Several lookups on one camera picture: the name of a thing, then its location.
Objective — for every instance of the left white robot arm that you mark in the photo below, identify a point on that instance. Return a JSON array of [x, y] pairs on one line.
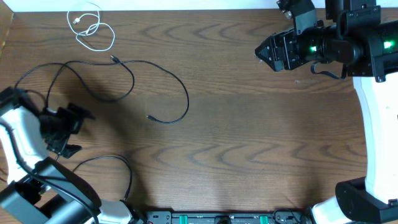
[[40, 189]]

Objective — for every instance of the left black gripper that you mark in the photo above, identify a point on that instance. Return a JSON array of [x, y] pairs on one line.
[[73, 121]]

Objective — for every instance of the cardboard panel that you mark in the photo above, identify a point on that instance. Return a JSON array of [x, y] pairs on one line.
[[6, 19]]

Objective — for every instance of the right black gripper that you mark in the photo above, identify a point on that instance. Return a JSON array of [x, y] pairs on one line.
[[283, 47]]

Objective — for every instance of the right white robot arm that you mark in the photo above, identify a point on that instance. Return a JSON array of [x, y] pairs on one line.
[[367, 49]]

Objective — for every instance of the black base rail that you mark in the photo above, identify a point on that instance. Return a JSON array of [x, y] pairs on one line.
[[280, 216]]

